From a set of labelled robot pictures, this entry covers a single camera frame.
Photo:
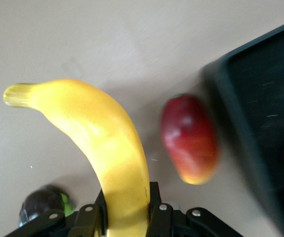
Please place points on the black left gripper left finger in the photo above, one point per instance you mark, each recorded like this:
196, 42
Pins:
87, 218

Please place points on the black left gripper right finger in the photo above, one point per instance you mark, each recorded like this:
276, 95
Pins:
162, 218

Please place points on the yellow banana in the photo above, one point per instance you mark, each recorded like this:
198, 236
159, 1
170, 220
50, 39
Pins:
107, 138

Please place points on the black plastic box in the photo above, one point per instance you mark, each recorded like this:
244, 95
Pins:
255, 98

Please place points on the dark purple eggplant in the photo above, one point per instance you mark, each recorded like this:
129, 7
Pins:
41, 202

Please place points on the red yellow mango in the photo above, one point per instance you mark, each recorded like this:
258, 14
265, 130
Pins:
190, 143

